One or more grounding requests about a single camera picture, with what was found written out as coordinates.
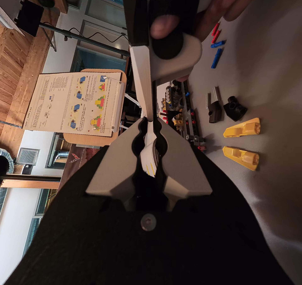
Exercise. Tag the black square panel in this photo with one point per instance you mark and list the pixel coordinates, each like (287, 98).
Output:
(29, 18)

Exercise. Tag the grey lego axle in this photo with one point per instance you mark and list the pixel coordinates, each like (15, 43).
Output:
(217, 93)
(208, 100)

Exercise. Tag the lego car chassis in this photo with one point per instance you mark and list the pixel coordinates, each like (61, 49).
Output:
(185, 110)

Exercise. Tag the yellow lego panel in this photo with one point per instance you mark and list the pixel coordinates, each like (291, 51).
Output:
(241, 127)
(240, 158)

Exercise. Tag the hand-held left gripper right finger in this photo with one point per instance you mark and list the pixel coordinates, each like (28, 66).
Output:
(186, 169)

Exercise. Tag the white paper sheets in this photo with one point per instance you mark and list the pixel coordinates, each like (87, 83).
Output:
(59, 101)

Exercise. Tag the person's right hand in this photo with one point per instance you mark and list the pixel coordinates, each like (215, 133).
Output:
(226, 2)

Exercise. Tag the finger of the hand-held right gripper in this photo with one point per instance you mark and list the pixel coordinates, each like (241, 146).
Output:
(141, 77)

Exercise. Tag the wooden stand board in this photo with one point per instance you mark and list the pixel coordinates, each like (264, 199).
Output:
(94, 140)

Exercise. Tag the red lego pin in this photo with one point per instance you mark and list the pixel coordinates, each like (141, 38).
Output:
(216, 37)
(216, 28)

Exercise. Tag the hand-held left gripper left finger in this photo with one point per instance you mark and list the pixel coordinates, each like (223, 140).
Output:
(111, 169)

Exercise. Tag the white wall vent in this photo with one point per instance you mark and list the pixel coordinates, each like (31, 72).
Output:
(28, 156)

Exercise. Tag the black tripod pole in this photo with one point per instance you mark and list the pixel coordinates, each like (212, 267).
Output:
(82, 36)

